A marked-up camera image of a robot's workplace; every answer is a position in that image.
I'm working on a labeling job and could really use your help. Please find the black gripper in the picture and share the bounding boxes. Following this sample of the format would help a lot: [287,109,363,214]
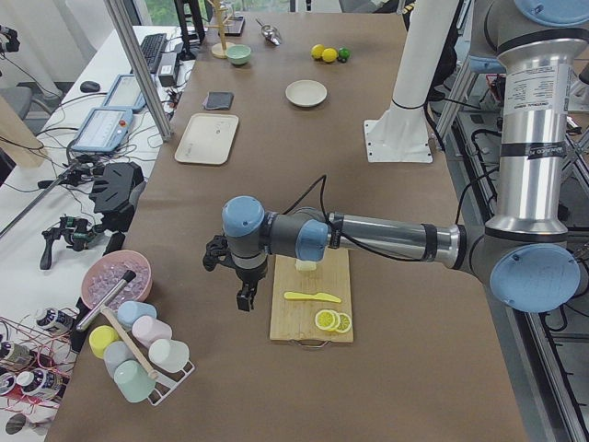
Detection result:
[231,252,268,311]

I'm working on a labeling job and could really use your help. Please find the white steamed bun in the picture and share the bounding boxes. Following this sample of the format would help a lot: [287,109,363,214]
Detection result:
[294,259,318,273]

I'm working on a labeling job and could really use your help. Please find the cream round plate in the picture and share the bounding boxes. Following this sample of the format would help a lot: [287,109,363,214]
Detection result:
[285,79,328,108]

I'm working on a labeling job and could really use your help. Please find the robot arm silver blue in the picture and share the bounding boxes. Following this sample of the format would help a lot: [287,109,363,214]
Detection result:
[219,1,588,313]

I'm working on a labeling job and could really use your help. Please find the cream rectangular tray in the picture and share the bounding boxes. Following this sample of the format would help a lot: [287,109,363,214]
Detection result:
[174,113,239,166]

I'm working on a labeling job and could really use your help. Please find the yellow plastic knife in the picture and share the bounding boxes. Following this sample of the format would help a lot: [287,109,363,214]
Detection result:
[283,291,341,304]

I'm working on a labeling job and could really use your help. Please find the bamboo cutting board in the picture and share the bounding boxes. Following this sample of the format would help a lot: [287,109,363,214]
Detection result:
[270,249,354,345]

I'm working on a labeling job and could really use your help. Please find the lemon slice front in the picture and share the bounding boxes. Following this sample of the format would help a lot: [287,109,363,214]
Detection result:
[315,309,341,332]

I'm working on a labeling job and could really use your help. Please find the lemon slice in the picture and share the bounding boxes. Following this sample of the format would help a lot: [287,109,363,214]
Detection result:
[335,312,352,334]
[315,309,341,332]

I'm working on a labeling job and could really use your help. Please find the white cup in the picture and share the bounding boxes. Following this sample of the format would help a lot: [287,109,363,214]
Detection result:
[148,339,190,373]

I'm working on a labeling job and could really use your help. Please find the lemon slice middle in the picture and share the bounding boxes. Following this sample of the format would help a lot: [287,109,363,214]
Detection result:
[335,312,352,334]

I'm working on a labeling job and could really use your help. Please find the pink cup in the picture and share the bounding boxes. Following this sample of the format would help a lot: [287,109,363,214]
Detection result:
[132,315,172,348]

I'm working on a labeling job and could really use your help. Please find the metal black-tipped rod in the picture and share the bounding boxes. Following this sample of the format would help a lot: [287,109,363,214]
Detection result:
[75,270,136,332]

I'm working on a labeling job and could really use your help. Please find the white cup rack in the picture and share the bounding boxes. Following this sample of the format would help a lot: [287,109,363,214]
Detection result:
[147,361,196,406]

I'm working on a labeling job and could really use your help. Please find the blue cup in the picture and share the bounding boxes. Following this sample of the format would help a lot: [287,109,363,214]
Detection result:
[117,301,157,331]

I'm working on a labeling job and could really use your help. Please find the pink bowl of ice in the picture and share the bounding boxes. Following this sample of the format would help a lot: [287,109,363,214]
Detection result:
[81,250,153,310]

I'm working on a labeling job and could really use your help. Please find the mint cup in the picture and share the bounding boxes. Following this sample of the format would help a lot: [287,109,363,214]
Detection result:
[113,360,156,403]

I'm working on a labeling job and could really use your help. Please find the grey cup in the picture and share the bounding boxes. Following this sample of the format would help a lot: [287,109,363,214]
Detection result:
[103,341,135,378]

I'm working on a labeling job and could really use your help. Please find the yellow cup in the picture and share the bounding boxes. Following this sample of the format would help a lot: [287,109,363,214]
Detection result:
[88,325,121,359]

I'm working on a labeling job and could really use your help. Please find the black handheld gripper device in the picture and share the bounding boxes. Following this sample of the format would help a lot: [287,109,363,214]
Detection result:
[40,215,105,270]

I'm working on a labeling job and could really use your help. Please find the grey folded cloth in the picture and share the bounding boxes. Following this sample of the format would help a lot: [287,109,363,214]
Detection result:
[202,91,234,111]

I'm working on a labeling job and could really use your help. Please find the teach pendant near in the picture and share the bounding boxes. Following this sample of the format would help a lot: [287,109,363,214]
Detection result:
[72,107,133,153]

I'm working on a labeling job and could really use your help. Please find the teach pendant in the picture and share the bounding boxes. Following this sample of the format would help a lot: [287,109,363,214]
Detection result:
[102,74,146,112]
[72,107,133,153]

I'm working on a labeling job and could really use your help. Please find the teach pendant far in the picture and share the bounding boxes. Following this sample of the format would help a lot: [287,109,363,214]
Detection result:
[102,74,146,112]

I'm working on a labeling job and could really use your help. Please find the mint green bowl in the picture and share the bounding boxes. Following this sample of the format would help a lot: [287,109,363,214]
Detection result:
[225,44,252,66]

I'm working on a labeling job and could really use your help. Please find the wooden mug tree stand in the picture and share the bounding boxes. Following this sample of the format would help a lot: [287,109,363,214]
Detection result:
[206,0,234,59]

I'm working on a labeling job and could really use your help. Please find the yellow lemon far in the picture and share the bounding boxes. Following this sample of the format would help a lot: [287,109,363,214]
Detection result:
[310,44,325,60]

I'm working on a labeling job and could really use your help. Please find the yellow lemon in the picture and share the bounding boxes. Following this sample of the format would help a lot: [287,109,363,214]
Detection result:
[310,44,325,60]
[321,48,339,64]

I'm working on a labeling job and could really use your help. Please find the yellow lemon near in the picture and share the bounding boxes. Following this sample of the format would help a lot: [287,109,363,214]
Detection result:
[321,48,339,64]

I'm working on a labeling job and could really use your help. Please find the green lime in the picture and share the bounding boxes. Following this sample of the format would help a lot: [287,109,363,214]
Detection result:
[338,47,351,63]

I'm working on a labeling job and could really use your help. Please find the metal scoop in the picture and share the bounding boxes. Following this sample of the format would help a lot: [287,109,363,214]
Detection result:
[255,17,283,46]

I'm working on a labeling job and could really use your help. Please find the black computer mouse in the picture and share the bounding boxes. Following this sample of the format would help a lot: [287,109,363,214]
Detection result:
[79,80,101,93]

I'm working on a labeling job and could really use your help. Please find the black keyboard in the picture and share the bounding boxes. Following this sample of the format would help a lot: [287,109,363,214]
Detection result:
[140,33,167,74]

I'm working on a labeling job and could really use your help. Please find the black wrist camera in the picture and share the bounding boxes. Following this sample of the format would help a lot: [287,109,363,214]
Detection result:
[202,235,234,272]

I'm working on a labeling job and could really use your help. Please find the black tripod mount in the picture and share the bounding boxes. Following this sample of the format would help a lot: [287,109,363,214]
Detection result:
[89,162,146,255]

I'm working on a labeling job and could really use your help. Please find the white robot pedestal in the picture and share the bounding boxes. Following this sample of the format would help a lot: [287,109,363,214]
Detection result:
[364,0,458,163]

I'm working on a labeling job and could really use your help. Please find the aluminium frame post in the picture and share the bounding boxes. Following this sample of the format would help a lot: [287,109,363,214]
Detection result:
[104,0,172,142]

